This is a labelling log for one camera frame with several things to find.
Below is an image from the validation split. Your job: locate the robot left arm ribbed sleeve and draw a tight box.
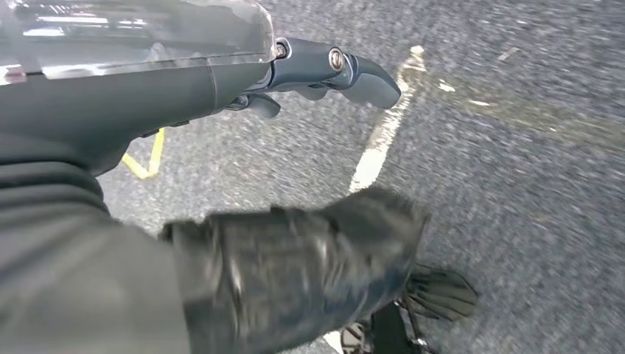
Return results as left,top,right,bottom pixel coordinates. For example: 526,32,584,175
0,134,192,354

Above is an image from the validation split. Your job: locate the black robot foot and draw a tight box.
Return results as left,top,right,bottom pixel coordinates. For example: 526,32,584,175
341,263,480,354

